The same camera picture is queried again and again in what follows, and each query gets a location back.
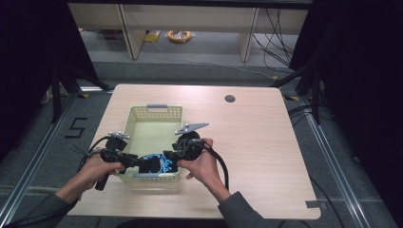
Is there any bundle of black cables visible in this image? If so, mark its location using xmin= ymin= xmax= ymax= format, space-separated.
xmin=251 ymin=8 xmax=297 ymax=68

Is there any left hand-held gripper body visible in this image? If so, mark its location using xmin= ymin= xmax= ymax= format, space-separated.
xmin=94 ymin=131 xmax=137 ymax=192

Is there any person's right hand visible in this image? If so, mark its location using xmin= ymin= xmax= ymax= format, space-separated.
xmin=177 ymin=137 xmax=223 ymax=191

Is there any person's left hand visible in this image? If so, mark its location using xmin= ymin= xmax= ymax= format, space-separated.
xmin=77 ymin=152 xmax=125 ymax=191

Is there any black metal stand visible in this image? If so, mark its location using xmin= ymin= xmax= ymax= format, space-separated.
xmin=49 ymin=62 xmax=112 ymax=125
xmin=269 ymin=61 xmax=321 ymax=125

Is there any dark curtain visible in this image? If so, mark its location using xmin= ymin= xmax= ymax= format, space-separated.
xmin=0 ymin=0 xmax=100 ymax=162
xmin=288 ymin=0 xmax=403 ymax=227

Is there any yellow packet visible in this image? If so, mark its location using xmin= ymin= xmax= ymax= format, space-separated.
xmin=144 ymin=29 xmax=162 ymax=44

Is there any orange cable coil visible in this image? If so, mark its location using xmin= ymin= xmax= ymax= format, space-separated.
xmin=166 ymin=29 xmax=193 ymax=44

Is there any blue and black glove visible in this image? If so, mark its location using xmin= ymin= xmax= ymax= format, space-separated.
xmin=144 ymin=153 xmax=180 ymax=174

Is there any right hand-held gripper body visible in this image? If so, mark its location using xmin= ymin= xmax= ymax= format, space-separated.
xmin=172 ymin=122 xmax=210 ymax=162

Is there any cream plastic basket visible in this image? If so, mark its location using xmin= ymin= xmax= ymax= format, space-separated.
xmin=111 ymin=103 xmax=184 ymax=184

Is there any aluminium floor rail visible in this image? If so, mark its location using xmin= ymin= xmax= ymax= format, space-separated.
xmin=298 ymin=94 xmax=374 ymax=228
xmin=0 ymin=91 xmax=80 ymax=224

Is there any right hand-held gripper cable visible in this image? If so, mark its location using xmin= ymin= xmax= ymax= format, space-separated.
xmin=178 ymin=138 xmax=230 ymax=192

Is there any black floor cable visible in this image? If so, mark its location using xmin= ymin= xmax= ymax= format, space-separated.
xmin=308 ymin=175 xmax=347 ymax=228

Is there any hand-held gripper cable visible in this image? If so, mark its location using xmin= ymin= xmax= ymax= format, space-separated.
xmin=0 ymin=135 xmax=111 ymax=228
xmin=178 ymin=138 xmax=230 ymax=192

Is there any left hand-held gripper cable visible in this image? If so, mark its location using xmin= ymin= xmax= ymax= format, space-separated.
xmin=0 ymin=135 xmax=111 ymax=228

